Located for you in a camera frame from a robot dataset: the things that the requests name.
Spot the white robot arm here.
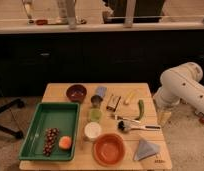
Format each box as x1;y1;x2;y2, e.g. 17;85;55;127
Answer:
153;62;204;124

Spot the orange bowl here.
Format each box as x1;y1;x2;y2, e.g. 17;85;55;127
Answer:
93;133;125;167

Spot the purple bowl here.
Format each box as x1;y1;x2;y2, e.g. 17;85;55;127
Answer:
66;84;87;103

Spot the grey folded cloth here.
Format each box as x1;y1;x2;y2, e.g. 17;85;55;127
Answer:
133;139;160;161

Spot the yellow banana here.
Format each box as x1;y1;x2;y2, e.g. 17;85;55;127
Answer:
124;90;136;105

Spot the black dish brush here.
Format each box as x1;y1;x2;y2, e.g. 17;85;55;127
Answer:
117;121;161;133

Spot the metal knife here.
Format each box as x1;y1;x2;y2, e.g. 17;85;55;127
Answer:
113;115;140;123

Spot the brown box carton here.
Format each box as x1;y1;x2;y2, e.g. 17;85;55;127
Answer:
106;94;121;112

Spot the blue cloth piece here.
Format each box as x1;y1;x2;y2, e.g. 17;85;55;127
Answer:
95;86;107;98

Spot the small metal cup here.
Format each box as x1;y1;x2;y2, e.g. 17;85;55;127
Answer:
91;95;103;108

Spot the white cup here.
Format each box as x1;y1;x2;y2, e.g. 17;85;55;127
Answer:
84;122;102;141

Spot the orange peach fruit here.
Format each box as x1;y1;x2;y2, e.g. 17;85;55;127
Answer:
59;136;72;150

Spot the bunch of dark grapes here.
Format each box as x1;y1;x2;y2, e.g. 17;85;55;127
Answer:
43;128;59;156

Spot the green plastic tray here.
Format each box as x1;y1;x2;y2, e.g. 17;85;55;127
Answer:
19;102;79;161

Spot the black office chair base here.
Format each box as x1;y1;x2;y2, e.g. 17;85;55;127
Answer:
0;97;26;140

